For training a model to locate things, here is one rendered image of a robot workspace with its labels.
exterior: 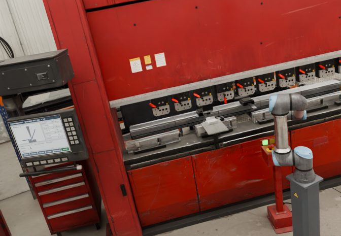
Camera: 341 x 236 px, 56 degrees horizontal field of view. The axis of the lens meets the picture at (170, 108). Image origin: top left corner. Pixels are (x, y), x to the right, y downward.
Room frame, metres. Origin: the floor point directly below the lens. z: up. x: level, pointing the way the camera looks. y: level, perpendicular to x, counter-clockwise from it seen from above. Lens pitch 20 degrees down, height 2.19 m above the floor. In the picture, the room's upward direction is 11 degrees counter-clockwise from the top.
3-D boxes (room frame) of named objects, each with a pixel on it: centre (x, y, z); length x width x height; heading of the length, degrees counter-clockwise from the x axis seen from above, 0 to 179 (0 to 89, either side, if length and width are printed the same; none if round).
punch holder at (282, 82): (2.81, -1.11, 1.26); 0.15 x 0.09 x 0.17; 96
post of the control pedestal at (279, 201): (2.39, -0.82, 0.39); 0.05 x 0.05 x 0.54; 0
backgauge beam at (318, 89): (3.07, -0.70, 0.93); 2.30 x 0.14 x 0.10; 96
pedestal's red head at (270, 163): (2.39, -0.82, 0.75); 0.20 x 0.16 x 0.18; 90
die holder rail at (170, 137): (2.67, 0.21, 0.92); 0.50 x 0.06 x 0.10; 96
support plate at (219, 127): (2.58, -0.35, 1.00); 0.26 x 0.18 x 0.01; 6
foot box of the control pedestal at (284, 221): (2.36, -0.82, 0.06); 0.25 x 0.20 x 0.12; 0
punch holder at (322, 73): (2.86, -1.50, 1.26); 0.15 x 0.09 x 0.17; 96
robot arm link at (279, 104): (1.97, -0.73, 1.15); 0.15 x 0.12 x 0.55; 70
